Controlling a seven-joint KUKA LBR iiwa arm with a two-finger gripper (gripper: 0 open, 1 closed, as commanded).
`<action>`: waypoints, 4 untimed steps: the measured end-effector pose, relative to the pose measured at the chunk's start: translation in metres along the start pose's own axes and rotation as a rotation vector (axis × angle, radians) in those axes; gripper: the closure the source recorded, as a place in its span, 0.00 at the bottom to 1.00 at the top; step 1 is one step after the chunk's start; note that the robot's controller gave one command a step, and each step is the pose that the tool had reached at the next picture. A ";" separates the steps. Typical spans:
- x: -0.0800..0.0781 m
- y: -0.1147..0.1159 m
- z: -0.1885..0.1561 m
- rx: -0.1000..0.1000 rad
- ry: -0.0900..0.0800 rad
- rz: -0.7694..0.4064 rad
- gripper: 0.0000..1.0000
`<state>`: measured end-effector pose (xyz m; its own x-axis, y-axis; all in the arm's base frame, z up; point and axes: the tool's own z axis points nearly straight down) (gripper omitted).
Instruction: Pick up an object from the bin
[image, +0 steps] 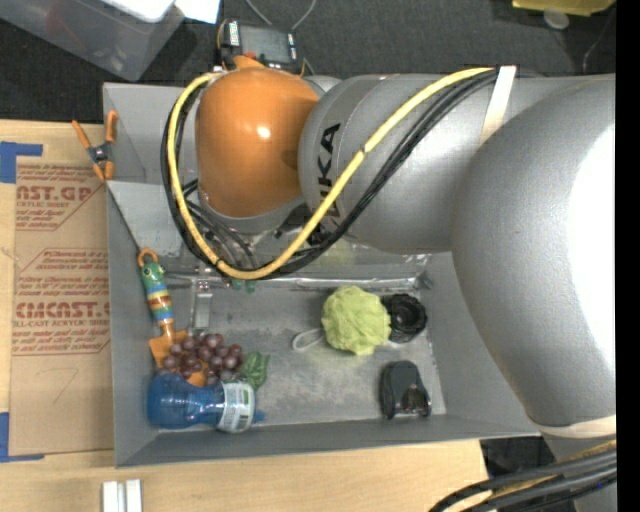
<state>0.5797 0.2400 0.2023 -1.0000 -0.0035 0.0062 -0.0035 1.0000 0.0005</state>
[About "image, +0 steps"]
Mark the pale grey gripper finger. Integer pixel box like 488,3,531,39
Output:
192,278,215,330

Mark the purple toy grapes green leaf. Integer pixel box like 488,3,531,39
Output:
158,332,272,392

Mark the blue plastic bottle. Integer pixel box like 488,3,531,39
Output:
145,372,267,435

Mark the green bath pouf white loop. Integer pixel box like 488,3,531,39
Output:
291,284,393,357

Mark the grey metal bin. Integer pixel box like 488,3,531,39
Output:
102,82,544,469

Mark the brown cardboard board red print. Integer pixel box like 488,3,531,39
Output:
0,118,117,464

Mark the black round cap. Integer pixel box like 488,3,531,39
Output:
380,293,429,345

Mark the black computer mouse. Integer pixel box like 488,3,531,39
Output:
378,359,433,422

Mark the frog handle orange toy shovel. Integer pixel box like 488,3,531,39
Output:
136,248,209,389

